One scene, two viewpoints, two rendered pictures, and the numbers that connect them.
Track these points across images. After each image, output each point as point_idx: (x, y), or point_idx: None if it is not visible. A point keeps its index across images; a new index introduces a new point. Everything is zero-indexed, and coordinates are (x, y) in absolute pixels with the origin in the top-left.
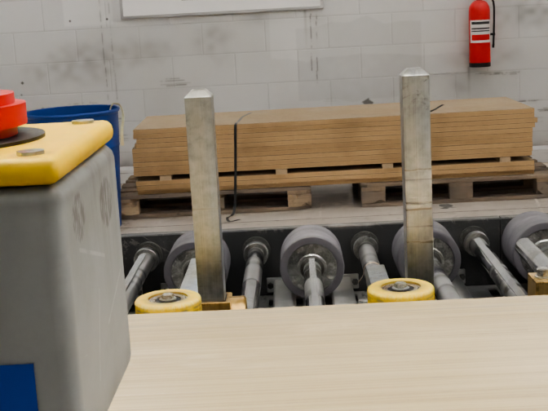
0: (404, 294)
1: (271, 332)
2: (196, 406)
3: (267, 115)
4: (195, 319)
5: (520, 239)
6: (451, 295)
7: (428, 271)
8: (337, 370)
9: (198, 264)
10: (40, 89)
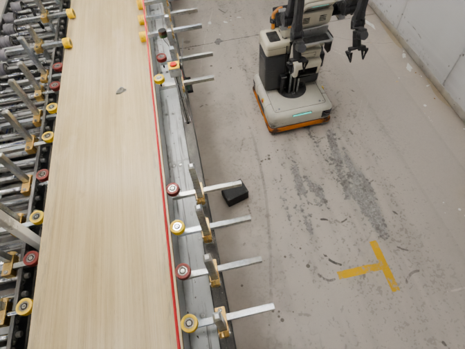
0: (56, 105)
1: (68, 118)
2: (96, 120)
3: None
4: (59, 129)
5: (3, 100)
6: (25, 112)
7: (35, 106)
8: (86, 109)
9: (28, 136)
10: None
